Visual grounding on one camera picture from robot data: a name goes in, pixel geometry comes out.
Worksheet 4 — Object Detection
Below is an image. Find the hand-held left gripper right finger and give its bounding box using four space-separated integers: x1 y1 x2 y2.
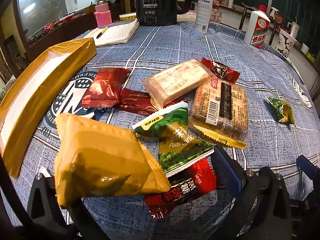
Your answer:
211 145 293 240

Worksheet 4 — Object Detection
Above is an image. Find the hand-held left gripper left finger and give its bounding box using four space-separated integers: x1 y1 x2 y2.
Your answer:
27 172 110 240

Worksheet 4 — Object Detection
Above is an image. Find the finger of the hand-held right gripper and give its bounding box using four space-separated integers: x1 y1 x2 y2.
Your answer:
297 155 320 208

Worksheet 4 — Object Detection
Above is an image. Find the large yellow snack packet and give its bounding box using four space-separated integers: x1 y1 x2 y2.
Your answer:
54 113 172 208

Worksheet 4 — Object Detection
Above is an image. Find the gold rectangular box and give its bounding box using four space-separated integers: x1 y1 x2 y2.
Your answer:
0 37 97 179

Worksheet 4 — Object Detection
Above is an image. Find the long dark red snack packet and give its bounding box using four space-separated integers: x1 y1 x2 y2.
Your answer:
116 88 160 117

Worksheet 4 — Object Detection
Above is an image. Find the yellow zigzag-edged snack packet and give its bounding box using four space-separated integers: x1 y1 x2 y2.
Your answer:
192 124 248 150

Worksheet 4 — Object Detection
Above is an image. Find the green pea snack packet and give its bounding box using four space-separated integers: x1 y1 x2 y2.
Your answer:
158 126 215 178
132 102 189 138

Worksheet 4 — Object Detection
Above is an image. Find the red and black candy packet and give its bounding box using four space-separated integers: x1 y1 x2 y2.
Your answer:
144 158 217 221

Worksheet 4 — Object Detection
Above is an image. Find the small green pea packet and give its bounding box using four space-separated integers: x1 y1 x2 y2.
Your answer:
265 96 295 125

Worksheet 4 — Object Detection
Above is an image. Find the clear cake packet black label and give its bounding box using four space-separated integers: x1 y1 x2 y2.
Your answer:
188 77 249 140

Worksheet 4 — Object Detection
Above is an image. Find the small dark red candy packet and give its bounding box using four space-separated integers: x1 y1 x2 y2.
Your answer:
201 57 240 84

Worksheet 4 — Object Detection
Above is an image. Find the translucent pastry packet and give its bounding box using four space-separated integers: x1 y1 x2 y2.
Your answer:
141 59 218 110

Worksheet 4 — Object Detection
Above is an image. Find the red floral snack packet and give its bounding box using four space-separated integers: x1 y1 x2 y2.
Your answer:
81 68 132 108

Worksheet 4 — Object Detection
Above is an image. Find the white patterned paper cup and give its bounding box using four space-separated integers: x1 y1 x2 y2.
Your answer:
274 28 297 58

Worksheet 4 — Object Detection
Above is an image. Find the blue plaid tablecloth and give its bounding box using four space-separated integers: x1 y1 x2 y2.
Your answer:
0 21 320 240

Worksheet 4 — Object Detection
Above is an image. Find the white liquor bottle red label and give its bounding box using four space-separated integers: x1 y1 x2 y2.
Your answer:
244 4 271 51

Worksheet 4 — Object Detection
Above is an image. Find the glass bottle red cap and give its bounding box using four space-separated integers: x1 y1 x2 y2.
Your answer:
211 0 223 24

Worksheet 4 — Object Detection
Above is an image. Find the clear plastic bag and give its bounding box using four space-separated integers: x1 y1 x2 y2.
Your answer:
177 10 198 23

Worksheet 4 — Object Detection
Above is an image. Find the white spray bottle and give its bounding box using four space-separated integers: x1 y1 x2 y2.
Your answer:
194 0 214 33

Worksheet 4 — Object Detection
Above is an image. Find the dark wooden chair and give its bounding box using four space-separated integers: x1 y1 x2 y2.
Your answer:
239 2 253 30

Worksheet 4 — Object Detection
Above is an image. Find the yellow and black pen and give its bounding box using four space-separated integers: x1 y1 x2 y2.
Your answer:
96 26 109 39

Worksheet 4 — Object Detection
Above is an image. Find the open notebook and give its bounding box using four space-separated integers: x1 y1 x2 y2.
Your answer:
84 19 140 47

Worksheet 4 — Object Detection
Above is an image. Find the black electric kettle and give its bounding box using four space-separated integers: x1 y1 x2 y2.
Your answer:
135 0 193 27

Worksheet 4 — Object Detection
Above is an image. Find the pink cup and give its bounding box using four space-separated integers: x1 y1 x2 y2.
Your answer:
94 0 112 28

